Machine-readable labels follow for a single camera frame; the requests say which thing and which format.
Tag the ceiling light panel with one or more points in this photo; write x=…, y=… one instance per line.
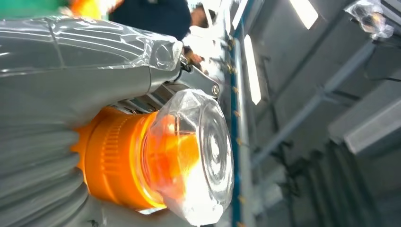
x=252, y=69
x=303, y=12

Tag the orange bottle with clear cap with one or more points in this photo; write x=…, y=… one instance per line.
x=91, y=7
x=125, y=159

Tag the person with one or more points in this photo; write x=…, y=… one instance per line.
x=150, y=15

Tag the clear plastic wrap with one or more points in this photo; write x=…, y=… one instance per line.
x=369, y=17

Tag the white blue rail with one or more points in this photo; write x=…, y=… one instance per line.
x=239, y=131

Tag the green desk mat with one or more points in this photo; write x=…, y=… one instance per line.
x=28, y=7

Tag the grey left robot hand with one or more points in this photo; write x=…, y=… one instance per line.
x=78, y=84

